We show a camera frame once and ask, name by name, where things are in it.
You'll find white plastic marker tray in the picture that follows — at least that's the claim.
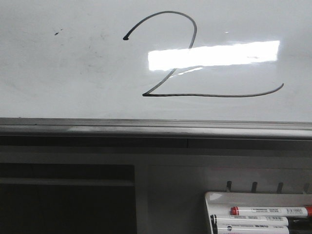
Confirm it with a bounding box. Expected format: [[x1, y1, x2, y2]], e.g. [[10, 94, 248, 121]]
[[205, 192, 312, 234]]

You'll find red capped whiteboard marker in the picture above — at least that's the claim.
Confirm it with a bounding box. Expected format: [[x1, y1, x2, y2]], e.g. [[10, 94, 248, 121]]
[[230, 206, 312, 217]]

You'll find black capped whiteboard marker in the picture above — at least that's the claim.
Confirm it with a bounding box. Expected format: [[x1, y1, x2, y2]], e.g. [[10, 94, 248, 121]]
[[210, 214, 312, 228]]

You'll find white whiteboard with aluminium frame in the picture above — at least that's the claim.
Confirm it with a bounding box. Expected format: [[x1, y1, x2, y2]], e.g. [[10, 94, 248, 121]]
[[0, 0, 312, 139]]

